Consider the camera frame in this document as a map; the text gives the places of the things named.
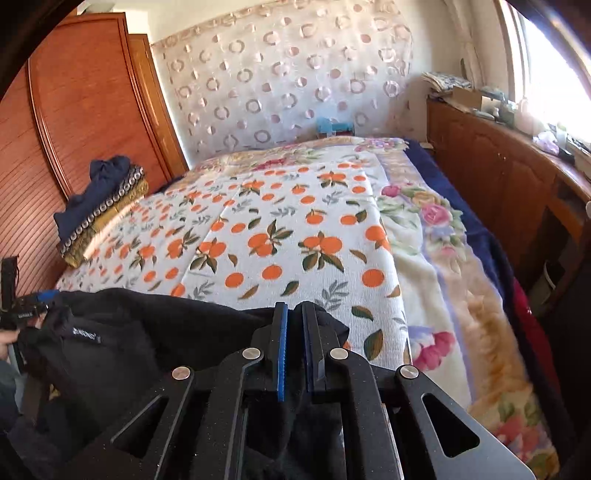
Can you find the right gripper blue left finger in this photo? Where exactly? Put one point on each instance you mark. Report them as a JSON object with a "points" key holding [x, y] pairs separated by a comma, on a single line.
{"points": [[192, 421]]}

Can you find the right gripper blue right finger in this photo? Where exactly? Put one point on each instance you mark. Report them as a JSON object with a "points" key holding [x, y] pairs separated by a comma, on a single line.
{"points": [[398, 424]]}

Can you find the black printed t-shirt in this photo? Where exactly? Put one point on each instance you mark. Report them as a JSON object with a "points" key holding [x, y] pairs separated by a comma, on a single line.
{"points": [[103, 350]]}

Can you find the person's left hand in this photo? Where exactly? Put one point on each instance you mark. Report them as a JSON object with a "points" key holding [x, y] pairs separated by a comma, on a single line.
{"points": [[7, 338]]}

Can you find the patterned folded cloth stack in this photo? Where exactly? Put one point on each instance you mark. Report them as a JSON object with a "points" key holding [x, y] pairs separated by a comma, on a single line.
{"points": [[79, 246]]}

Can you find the floral pink quilt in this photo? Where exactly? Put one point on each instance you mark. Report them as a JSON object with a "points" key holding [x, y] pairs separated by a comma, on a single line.
{"points": [[459, 332]]}

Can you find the navy blue folded garment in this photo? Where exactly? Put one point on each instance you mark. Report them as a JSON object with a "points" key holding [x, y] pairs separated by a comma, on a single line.
{"points": [[105, 177]]}

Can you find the navy blue bed sheet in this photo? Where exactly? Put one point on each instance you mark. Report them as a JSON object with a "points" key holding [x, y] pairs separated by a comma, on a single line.
{"points": [[484, 244]]}

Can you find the wooden louvered wardrobe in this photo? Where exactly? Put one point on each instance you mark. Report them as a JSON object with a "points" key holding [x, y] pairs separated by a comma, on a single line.
{"points": [[89, 91]]}

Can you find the orange print white blanket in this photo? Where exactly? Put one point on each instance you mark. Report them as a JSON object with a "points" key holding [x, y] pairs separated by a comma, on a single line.
{"points": [[301, 233]]}

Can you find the long wooden cabinet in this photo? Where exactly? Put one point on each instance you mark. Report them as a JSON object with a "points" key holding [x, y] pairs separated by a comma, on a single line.
{"points": [[534, 203]]}

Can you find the cardboard box on cabinet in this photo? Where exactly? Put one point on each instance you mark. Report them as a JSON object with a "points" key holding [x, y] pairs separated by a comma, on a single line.
{"points": [[472, 99]]}

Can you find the circle patterned lace curtain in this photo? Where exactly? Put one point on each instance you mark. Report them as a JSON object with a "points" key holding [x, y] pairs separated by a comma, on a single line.
{"points": [[272, 74]]}

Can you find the blue toy on headboard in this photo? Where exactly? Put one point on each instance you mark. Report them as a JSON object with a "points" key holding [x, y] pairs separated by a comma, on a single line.
{"points": [[330, 128]]}

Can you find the folded patterned fabric pile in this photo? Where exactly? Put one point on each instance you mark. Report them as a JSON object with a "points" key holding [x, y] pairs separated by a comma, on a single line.
{"points": [[443, 83]]}

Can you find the window with wooden frame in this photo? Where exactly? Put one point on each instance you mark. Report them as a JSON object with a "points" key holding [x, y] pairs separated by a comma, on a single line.
{"points": [[543, 81]]}

